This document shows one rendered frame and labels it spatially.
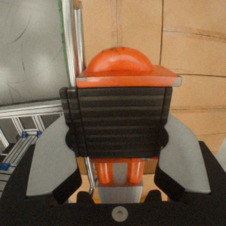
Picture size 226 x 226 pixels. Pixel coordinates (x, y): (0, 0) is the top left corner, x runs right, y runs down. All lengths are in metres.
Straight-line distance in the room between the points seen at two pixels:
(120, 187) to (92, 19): 0.61
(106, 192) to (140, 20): 0.62
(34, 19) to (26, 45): 0.24
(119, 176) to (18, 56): 1.40
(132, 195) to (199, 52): 0.69
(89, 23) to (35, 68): 0.87
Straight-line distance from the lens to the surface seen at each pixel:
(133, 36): 0.65
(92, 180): 0.17
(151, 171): 0.44
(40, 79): 1.40
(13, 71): 1.56
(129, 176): 0.19
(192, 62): 0.75
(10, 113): 1.47
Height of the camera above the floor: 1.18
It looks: 61 degrees down
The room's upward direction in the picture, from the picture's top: 179 degrees counter-clockwise
